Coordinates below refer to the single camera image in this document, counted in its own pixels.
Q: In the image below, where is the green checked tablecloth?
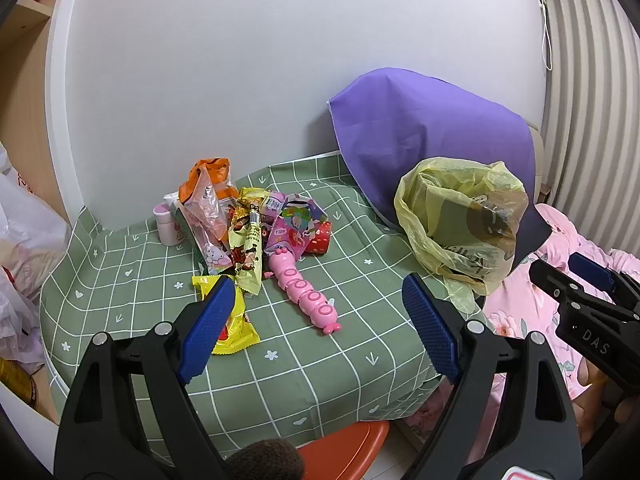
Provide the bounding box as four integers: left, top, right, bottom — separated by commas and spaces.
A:
39, 152, 501, 448

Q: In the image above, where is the pink cartoon wrapper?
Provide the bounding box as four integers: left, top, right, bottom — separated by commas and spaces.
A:
265, 197, 328, 256

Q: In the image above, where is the yellow plastic bag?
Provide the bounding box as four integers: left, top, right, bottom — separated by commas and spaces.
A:
394, 156, 530, 318

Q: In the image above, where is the beige chair back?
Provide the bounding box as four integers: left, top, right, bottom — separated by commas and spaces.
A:
522, 115, 551, 206

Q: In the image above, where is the purple cloth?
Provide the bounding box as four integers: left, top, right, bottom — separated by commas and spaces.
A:
326, 67, 553, 266

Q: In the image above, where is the clear pink rabbit wrapper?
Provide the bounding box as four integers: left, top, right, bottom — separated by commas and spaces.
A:
190, 180, 235, 273

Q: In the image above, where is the white plastic bag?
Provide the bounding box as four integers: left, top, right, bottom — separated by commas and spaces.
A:
0, 145, 71, 376

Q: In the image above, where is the lilac wrapper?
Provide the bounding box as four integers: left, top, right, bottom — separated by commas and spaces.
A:
261, 192, 287, 221

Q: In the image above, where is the yellow red tin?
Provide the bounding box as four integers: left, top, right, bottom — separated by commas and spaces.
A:
0, 357, 41, 411

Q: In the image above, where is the orange clear wrapper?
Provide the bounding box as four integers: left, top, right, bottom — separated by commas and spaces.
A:
179, 157, 238, 211

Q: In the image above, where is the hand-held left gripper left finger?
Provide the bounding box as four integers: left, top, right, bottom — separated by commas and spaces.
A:
54, 276, 236, 480

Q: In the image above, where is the red wrapper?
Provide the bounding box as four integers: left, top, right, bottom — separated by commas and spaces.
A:
305, 220, 333, 256

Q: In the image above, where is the person's right hand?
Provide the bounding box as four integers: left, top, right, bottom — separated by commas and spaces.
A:
614, 396, 640, 428

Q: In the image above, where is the wooden shelf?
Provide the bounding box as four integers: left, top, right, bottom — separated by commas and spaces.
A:
0, 0, 81, 221

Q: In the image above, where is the green white box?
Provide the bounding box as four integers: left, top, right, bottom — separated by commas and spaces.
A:
165, 192, 211, 266

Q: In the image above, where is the dark fuzzy ball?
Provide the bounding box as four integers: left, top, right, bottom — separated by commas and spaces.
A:
225, 439, 306, 480

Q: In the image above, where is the yellow brown noodle snack wrapper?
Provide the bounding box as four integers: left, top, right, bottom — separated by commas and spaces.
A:
227, 187, 271, 295

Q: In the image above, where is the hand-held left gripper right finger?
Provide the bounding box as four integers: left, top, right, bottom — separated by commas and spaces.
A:
400, 272, 586, 480

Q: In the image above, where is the white cable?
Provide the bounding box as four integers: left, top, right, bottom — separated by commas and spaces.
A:
537, 0, 553, 73

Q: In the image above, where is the pink-capped white bottle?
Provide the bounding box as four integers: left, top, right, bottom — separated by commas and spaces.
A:
153, 201, 183, 247

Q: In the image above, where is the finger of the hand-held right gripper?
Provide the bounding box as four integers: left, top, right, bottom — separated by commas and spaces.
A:
568, 252, 640, 313
529, 258, 593, 311

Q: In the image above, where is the beige pleated curtain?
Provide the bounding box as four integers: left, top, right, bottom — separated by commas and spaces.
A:
542, 0, 640, 251

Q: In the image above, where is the pink floral garment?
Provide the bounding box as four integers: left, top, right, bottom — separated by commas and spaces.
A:
405, 203, 640, 480

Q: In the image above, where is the orange stool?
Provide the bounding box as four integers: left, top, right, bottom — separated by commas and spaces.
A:
295, 419, 391, 480

